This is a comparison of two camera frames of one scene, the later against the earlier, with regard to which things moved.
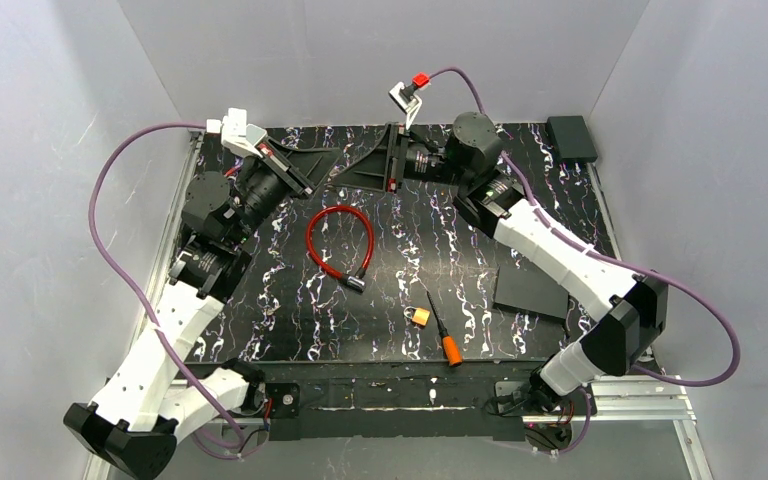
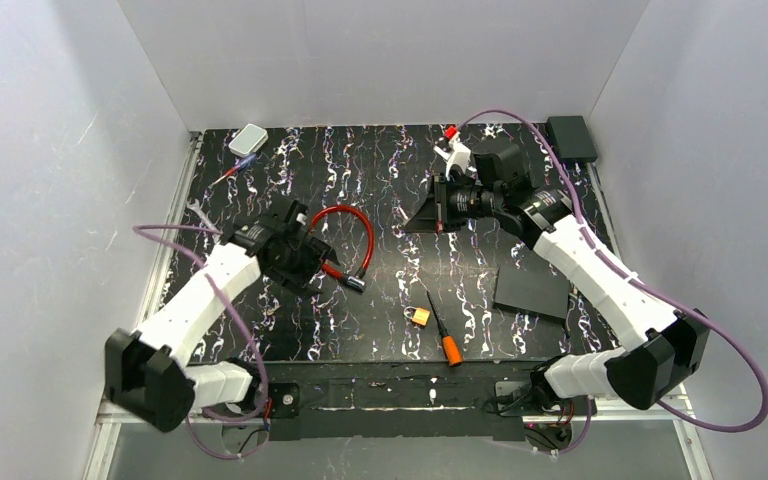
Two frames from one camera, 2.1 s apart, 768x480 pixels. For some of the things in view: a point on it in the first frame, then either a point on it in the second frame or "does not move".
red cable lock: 356,281 does not move
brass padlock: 418,315 does not move
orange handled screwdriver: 450,344 does not move
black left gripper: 288,174 → 297,250
